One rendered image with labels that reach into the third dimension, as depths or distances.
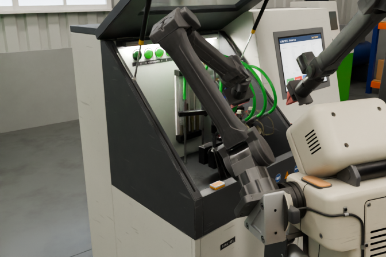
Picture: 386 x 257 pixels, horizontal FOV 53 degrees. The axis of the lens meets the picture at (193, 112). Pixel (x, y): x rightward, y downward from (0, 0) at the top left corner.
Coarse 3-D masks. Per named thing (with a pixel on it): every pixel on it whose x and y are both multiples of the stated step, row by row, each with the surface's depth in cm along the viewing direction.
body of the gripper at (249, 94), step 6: (228, 90) 143; (234, 90) 138; (246, 90) 137; (228, 96) 142; (234, 96) 141; (240, 96) 140; (246, 96) 142; (252, 96) 142; (228, 102) 141; (234, 102) 141
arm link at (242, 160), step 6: (246, 144) 91; (234, 150) 92; (240, 150) 91; (246, 150) 90; (234, 156) 91; (240, 156) 90; (246, 156) 89; (252, 156) 88; (234, 162) 90; (240, 162) 89; (246, 162) 88; (252, 162) 87; (234, 168) 89; (240, 168) 88; (246, 168) 87; (234, 174) 88
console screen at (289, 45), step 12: (276, 36) 195; (288, 36) 201; (300, 36) 208; (312, 36) 216; (276, 48) 195; (288, 48) 201; (300, 48) 208; (312, 48) 216; (324, 48) 224; (288, 60) 201; (288, 72) 201; (300, 72) 208; (324, 84) 222
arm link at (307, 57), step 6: (300, 54) 138; (306, 54) 136; (312, 54) 136; (300, 60) 138; (306, 60) 136; (300, 66) 138; (306, 66) 136; (312, 66) 128; (306, 72) 133; (312, 72) 128; (312, 78) 131
